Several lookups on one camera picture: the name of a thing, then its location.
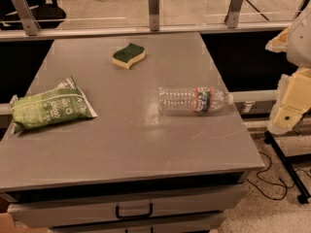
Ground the right metal railing bracket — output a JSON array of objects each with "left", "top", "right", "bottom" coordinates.
[{"left": 225, "top": 0, "right": 244, "bottom": 28}]

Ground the clear plastic water bottle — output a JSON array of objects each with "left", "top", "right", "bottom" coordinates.
[{"left": 158, "top": 86, "right": 233, "bottom": 116}]

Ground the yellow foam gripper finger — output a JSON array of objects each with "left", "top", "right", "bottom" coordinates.
[
  {"left": 265, "top": 27, "right": 291, "bottom": 52},
  {"left": 267, "top": 67, "right": 311, "bottom": 135}
]

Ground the black office chair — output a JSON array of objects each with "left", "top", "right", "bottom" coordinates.
[{"left": 0, "top": 0, "right": 66, "bottom": 30}]

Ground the metal railing bracket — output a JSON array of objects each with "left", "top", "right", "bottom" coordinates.
[
  {"left": 148, "top": 0, "right": 159, "bottom": 31},
  {"left": 225, "top": 0, "right": 244, "bottom": 28},
  {"left": 11, "top": 0, "right": 41, "bottom": 36}
]

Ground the lower grey drawer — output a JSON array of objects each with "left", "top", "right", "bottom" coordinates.
[{"left": 49, "top": 213, "right": 225, "bottom": 233}]

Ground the middle metal railing bracket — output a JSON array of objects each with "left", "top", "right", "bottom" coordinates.
[{"left": 148, "top": 0, "right": 159, "bottom": 31}]

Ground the green snack bag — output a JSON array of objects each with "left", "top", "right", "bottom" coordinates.
[{"left": 10, "top": 77, "right": 98, "bottom": 134}]

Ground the black stand leg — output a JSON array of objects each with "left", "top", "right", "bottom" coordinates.
[{"left": 264, "top": 131, "right": 311, "bottom": 204}]

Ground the green and yellow sponge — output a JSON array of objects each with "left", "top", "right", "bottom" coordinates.
[{"left": 113, "top": 43, "right": 146, "bottom": 69}]

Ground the grey drawer with black handle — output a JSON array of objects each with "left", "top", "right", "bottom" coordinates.
[{"left": 8, "top": 183, "right": 247, "bottom": 228}]

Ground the left metal railing bracket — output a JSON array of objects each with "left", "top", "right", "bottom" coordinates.
[{"left": 11, "top": 0, "right": 41, "bottom": 36}]

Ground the cardboard box corner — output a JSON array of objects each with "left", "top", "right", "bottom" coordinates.
[{"left": 0, "top": 214, "right": 48, "bottom": 233}]

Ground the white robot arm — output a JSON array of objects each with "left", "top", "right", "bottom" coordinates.
[{"left": 265, "top": 8, "right": 311, "bottom": 135}]

